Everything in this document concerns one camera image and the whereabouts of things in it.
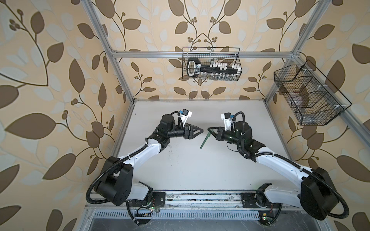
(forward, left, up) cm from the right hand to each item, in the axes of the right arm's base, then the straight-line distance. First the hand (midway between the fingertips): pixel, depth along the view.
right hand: (208, 130), depth 77 cm
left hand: (-1, +4, +3) cm, 5 cm away
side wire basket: (+8, -54, +14) cm, 56 cm away
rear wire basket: (+32, -5, +13) cm, 34 cm away
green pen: (-2, 0, -2) cm, 3 cm away
